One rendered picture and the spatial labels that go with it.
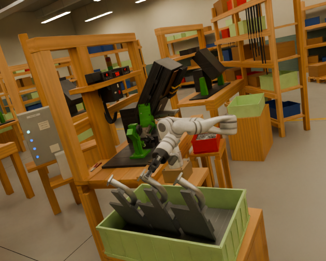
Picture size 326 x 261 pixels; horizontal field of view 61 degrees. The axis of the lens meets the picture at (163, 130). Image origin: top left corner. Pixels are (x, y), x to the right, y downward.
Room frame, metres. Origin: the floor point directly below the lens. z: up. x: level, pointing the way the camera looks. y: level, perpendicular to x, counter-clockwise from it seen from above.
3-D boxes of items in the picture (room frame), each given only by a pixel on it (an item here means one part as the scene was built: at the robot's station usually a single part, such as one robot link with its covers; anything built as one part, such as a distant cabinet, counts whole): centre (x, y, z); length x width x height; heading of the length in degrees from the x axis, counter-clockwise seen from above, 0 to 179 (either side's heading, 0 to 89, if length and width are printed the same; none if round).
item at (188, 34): (11.17, -2.17, 1.12); 3.22 x 0.55 x 2.23; 55
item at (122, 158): (2.53, 0.14, 0.89); 1.10 x 0.42 x 0.02; 156
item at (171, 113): (2.56, 0.01, 1.11); 0.39 x 0.16 x 0.03; 66
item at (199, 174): (1.69, -0.03, 0.83); 0.32 x 0.32 x 0.04; 62
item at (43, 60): (2.65, 0.41, 1.36); 1.49 x 0.09 x 0.97; 156
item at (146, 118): (2.43, 0.11, 1.17); 0.13 x 0.12 x 0.20; 156
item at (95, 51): (8.43, 0.98, 1.14); 2.45 x 0.55 x 2.28; 145
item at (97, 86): (2.63, 0.38, 1.52); 0.90 x 0.25 x 0.04; 156
